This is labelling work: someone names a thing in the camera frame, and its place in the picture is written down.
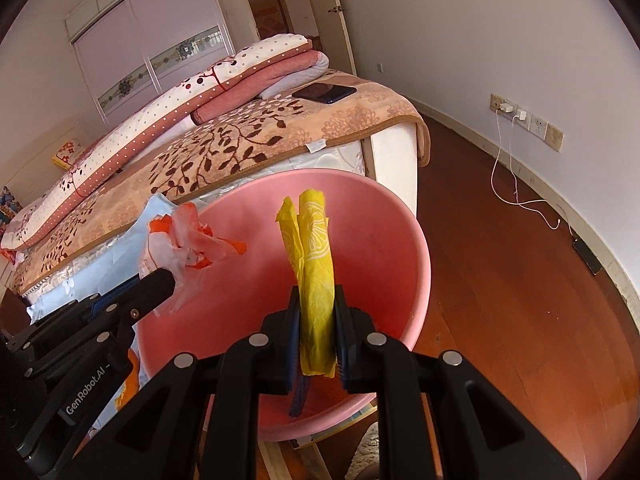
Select red orange plastic bag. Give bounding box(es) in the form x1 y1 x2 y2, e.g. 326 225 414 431
138 204 247 318

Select orange peel piece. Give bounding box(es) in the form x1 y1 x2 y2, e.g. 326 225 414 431
114 349 140 412

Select light blue cloth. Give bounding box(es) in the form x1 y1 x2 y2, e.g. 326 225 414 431
27 193 179 430

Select pink plastic bucket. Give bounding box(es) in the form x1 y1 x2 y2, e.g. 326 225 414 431
137 169 431 441

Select colourful pillow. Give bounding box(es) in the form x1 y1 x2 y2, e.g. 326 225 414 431
0 186 23 232

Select cream wooden headboard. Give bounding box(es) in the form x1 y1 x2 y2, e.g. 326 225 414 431
1 116 93 207

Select yellow red pillow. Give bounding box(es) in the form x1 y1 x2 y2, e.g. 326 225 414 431
51 138 86 170

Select white quilted mattress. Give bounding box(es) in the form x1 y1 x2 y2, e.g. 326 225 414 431
21 122 418 307

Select brown leaf-pattern blanket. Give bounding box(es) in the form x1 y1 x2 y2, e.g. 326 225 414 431
9 70 431 295

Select black smartphone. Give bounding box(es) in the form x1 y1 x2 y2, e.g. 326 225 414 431
292 82 357 104

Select pink folded blanket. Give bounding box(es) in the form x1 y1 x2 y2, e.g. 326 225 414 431
183 50 329 126

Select white sliding wardrobe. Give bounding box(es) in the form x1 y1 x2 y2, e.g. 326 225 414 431
65 0 234 129

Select cream room door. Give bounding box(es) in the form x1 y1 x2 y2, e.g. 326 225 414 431
323 0 357 75

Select white charger cable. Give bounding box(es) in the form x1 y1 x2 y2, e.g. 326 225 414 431
489 109 574 233

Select wall socket strip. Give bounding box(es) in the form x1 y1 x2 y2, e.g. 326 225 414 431
489 93 564 153

